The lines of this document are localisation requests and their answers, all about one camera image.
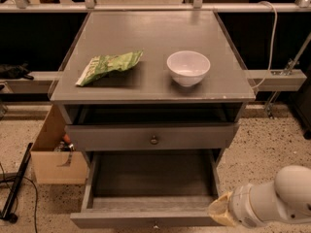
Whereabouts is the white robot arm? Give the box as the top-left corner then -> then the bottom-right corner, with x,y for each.
207,165 -> 311,228

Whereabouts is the grey upper drawer with knob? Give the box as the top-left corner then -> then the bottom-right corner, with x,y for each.
65,123 -> 239,151

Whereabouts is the grey wooden drawer cabinet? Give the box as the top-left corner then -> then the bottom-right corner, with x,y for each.
48,9 -> 257,167

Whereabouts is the white bowl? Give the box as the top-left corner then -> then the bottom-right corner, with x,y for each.
166,50 -> 211,87

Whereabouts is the cardboard box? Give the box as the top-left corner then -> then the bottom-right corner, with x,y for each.
30,106 -> 88,184

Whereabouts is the green chip bag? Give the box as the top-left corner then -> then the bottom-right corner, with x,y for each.
76,50 -> 143,86

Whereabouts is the black bar on floor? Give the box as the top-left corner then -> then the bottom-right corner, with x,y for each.
0,143 -> 32,224

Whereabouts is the black cloth item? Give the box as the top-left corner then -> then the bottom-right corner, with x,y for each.
0,63 -> 34,80

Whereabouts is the black floor cable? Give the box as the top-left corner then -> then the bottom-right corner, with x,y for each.
0,164 -> 39,233

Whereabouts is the white cable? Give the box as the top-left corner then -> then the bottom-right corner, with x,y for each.
250,0 -> 279,90

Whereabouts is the metal railing frame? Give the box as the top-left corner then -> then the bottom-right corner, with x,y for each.
0,0 -> 311,13

